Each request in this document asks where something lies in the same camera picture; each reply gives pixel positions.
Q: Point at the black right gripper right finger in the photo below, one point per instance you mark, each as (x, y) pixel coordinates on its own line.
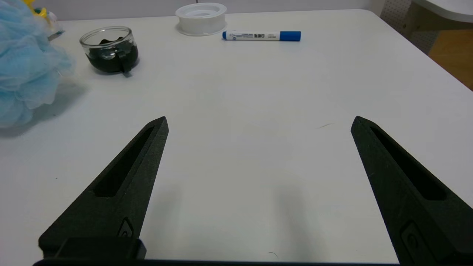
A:
(425, 221)

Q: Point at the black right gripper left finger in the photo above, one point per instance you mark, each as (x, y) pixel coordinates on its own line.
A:
(122, 207)

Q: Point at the light blue bath loofah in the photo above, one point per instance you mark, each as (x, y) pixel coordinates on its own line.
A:
(26, 62)

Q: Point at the glass cup with black holder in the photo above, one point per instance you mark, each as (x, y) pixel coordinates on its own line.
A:
(111, 61)

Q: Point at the white round tape roll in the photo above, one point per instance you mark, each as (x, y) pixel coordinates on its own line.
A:
(201, 20)

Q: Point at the yellow duck toy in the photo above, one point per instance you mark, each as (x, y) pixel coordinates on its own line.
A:
(38, 12)

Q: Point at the white side table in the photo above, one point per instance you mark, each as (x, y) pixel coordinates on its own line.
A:
(451, 7)

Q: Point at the blue capped whiteboard marker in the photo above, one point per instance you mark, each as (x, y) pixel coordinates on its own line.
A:
(290, 36)

